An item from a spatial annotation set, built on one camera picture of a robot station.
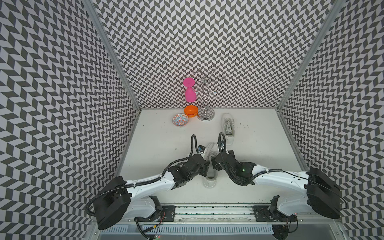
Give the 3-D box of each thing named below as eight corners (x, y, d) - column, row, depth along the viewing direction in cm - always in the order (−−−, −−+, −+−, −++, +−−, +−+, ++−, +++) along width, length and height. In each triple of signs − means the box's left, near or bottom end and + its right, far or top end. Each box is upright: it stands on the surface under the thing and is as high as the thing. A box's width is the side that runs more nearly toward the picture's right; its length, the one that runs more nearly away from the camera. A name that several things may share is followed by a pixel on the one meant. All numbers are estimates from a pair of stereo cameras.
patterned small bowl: (179, 129, 107) (179, 126, 104) (170, 120, 112) (170, 117, 109) (190, 122, 112) (190, 118, 109) (181, 114, 117) (181, 110, 114)
